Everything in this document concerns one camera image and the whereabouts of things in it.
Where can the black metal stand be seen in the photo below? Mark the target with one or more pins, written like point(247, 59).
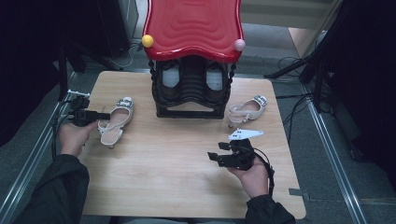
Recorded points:
point(319, 81)
point(63, 77)

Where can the white slingback heel shoe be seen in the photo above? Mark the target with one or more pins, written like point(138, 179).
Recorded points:
point(249, 115)
point(120, 118)

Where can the pink ball knob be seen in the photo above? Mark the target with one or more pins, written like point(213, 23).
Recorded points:
point(239, 45)

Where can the person's left hand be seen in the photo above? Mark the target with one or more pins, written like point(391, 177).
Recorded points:
point(74, 137)

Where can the grey tape piece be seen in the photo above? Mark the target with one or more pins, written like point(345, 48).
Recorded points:
point(297, 192)

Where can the person's right hand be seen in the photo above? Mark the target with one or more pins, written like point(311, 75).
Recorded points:
point(253, 179)

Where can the red and black shoe rack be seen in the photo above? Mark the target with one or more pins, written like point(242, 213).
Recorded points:
point(193, 25)

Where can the dark curtain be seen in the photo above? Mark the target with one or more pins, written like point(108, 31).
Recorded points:
point(367, 77)
point(28, 62)

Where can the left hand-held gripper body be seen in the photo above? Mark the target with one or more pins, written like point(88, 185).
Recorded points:
point(81, 115)

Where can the metal floor rail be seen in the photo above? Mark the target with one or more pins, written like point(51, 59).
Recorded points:
point(333, 155)
point(40, 130)

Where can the yellow ball knob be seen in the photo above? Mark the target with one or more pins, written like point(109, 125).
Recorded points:
point(147, 41)

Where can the black leather shoe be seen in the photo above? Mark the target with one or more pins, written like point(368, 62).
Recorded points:
point(170, 77)
point(215, 79)

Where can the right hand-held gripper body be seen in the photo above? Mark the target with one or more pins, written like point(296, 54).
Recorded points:
point(239, 155)

